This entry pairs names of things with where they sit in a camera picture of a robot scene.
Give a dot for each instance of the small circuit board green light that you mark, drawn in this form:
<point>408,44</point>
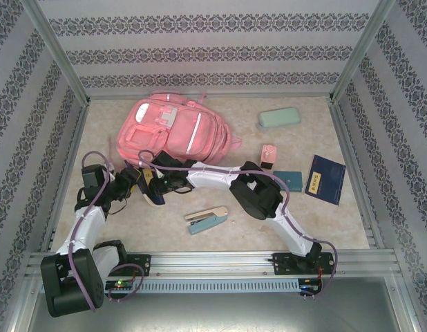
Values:
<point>120,284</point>

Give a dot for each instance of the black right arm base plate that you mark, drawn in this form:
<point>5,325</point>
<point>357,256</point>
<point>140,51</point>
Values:
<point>286,264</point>

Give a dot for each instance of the small teal notebook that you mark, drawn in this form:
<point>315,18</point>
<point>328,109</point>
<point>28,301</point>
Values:
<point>293,180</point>

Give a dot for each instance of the small pink box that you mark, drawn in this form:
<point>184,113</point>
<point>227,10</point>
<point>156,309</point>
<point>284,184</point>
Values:
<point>268,154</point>

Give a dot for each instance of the small circuit board blue light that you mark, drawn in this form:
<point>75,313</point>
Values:
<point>312,288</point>

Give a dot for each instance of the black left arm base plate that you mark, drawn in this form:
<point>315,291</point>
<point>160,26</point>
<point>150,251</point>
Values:
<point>139,264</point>

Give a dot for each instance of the mint green pencil case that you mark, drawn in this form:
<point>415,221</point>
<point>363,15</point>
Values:
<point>279,117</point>

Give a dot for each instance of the blue and cream stapler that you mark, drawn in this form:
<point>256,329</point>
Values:
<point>206,223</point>

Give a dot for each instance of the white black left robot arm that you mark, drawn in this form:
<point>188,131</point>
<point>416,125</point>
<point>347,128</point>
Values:
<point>85,224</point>

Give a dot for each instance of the aluminium frame post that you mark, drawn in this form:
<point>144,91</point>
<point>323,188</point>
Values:
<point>362,52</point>
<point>56,52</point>

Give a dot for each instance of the aluminium frame rail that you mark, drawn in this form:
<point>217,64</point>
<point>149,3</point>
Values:
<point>66,173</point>
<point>355,173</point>
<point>255,95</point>

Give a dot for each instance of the pink school backpack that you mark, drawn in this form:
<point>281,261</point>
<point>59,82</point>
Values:
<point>186,131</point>

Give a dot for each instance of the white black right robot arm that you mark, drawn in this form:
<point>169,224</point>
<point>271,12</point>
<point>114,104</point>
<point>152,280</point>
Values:
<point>213,178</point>

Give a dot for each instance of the navy book with yellow label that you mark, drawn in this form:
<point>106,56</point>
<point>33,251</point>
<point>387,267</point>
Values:
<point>329,186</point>
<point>146,175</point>

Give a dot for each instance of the wide aluminium mounting rail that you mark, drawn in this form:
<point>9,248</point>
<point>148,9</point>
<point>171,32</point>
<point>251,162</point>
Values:
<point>206,263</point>

